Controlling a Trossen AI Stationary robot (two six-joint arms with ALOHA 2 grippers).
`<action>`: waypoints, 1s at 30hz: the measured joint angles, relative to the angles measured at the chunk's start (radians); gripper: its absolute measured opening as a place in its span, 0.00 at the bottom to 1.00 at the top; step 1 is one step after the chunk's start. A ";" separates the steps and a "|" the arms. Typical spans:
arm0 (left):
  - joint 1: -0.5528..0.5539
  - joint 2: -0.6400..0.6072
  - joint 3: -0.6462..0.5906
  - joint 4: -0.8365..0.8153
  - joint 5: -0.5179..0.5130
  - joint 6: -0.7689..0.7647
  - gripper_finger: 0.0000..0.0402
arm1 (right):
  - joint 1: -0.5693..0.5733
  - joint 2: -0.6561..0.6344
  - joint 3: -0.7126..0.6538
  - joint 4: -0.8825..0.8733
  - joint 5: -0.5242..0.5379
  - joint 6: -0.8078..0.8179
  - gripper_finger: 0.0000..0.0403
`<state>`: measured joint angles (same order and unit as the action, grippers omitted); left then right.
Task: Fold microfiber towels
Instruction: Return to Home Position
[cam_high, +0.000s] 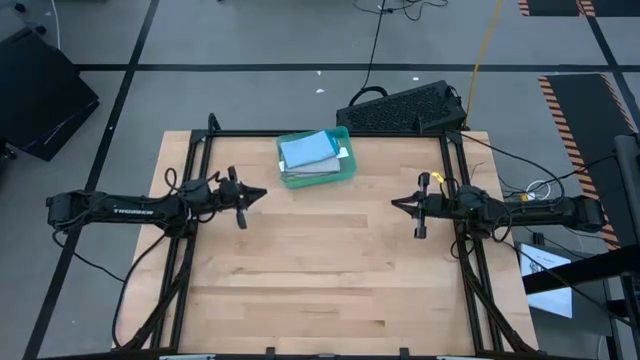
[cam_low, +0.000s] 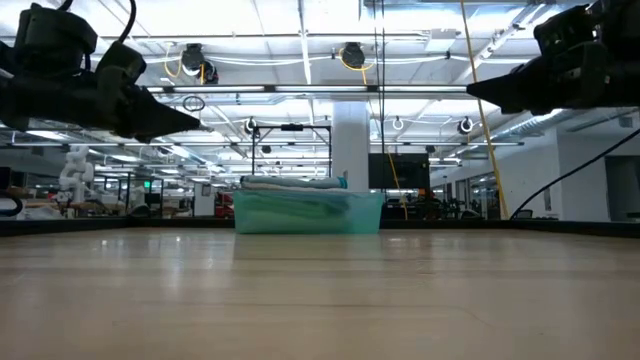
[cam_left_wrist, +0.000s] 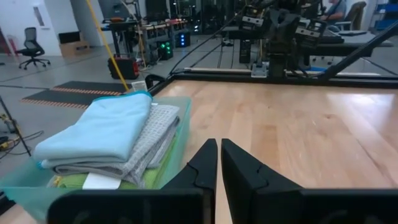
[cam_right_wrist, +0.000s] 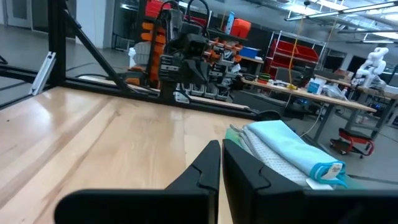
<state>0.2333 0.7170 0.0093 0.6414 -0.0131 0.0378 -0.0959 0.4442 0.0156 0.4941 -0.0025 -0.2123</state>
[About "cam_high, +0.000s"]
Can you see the teal translucent plastic bin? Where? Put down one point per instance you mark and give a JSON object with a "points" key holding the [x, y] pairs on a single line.
{"points": [[350, 167]]}

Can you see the narrow hazard striped mat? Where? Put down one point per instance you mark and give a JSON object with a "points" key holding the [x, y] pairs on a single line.
{"points": [[555, 6]]}

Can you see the black aluminium table frame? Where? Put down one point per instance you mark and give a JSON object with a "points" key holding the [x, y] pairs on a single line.
{"points": [[200, 150]]}

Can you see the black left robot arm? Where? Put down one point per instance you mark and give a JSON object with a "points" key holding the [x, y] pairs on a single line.
{"points": [[115, 207]]}

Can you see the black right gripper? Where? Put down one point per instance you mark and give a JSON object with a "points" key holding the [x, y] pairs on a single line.
{"points": [[440, 205]]}

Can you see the black perforated computer case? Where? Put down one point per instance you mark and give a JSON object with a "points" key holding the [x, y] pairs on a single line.
{"points": [[405, 107]]}

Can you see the black metal beam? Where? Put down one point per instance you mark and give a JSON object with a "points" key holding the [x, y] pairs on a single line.
{"points": [[580, 270]]}

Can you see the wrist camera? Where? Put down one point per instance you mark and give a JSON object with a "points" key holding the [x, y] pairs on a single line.
{"points": [[195, 190], [471, 196]]}

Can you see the silver aluminium bracket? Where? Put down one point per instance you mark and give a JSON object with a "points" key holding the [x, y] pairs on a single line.
{"points": [[457, 357], [187, 357]]}

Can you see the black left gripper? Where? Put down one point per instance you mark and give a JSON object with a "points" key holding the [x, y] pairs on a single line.
{"points": [[230, 192]]}

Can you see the white paper sheet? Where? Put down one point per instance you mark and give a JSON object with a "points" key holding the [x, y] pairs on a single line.
{"points": [[547, 300]]}

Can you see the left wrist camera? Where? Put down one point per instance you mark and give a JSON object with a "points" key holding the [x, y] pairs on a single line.
{"points": [[195, 190]]}

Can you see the light blue microfiber towel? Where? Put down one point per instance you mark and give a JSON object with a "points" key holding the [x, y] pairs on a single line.
{"points": [[307, 149]]}

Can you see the wide hazard striped mat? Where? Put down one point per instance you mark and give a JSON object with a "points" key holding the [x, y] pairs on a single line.
{"points": [[585, 150]]}

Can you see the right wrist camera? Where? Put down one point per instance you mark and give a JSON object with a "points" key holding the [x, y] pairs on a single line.
{"points": [[471, 196]]}

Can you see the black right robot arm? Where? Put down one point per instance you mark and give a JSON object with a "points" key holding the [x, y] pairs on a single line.
{"points": [[540, 210]]}

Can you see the black equipment case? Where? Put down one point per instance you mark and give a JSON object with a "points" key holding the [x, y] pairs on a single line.
{"points": [[40, 100]]}

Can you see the yellow power plug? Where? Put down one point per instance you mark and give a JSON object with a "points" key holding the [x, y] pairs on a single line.
{"points": [[524, 197]]}

